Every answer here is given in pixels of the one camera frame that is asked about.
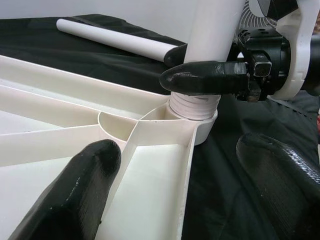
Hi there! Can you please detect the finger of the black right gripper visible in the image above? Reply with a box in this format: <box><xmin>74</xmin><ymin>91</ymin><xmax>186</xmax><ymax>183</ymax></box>
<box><xmin>159</xmin><ymin>60</ymin><xmax>250</xmax><ymax>97</ymax></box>
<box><xmin>163</xmin><ymin>45</ymin><xmax>188</xmax><ymax>66</ymax></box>

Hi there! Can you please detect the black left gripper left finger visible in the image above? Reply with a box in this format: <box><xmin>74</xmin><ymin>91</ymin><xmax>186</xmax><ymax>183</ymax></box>
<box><xmin>8</xmin><ymin>139</ymin><xmax>123</xmax><ymax>240</ymax></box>

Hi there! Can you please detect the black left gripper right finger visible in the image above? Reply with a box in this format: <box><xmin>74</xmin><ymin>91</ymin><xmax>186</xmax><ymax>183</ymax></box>
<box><xmin>236</xmin><ymin>132</ymin><xmax>320</xmax><ymax>240</ymax></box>

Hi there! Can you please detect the white plastic table leg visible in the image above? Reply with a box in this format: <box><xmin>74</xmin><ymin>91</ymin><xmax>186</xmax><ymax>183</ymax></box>
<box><xmin>167</xmin><ymin>0</ymin><xmax>245</xmax><ymax>121</ymax></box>
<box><xmin>56</xmin><ymin>17</ymin><xmax>173</xmax><ymax>62</ymax></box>

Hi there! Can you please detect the white plastic table top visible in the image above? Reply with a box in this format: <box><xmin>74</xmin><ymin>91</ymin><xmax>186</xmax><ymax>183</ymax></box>
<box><xmin>0</xmin><ymin>54</ymin><xmax>219</xmax><ymax>240</ymax></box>

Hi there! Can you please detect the white standing fan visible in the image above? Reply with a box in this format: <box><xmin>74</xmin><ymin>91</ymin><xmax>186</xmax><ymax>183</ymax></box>
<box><xmin>236</xmin><ymin>0</ymin><xmax>281</xmax><ymax>43</ymax></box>

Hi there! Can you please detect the black tablecloth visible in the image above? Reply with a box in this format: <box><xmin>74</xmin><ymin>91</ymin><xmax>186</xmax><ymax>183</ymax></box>
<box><xmin>0</xmin><ymin>13</ymin><xmax>320</xmax><ymax>240</ymax></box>

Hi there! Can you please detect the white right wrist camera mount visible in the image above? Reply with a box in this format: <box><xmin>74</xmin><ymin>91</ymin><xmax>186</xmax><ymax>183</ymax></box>
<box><xmin>248</xmin><ymin>0</ymin><xmax>320</xmax><ymax>101</ymax></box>

